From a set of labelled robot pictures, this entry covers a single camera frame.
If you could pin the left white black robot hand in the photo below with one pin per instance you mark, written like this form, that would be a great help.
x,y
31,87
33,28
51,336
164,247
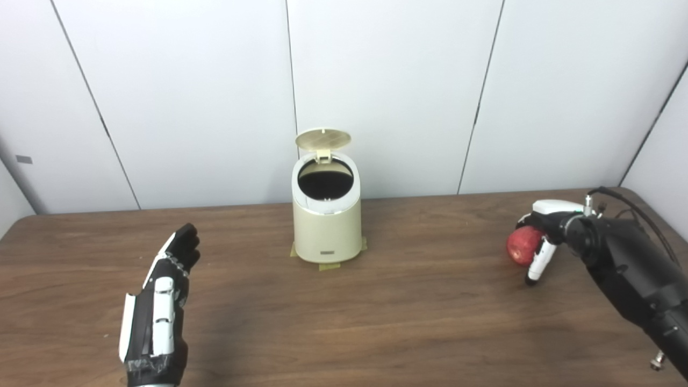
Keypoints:
x,y
145,333

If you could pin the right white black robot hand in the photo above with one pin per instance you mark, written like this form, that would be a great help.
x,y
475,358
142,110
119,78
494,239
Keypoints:
x,y
553,221

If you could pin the red apple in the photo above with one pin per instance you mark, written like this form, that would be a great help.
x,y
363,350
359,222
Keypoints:
x,y
521,247

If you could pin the cream round bin lid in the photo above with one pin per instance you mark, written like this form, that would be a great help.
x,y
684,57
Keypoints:
x,y
322,138

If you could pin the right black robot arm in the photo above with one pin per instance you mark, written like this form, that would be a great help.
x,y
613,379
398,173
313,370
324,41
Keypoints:
x,y
634,269

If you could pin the cream-colored bin body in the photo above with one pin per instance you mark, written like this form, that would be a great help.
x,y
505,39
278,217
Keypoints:
x,y
328,234

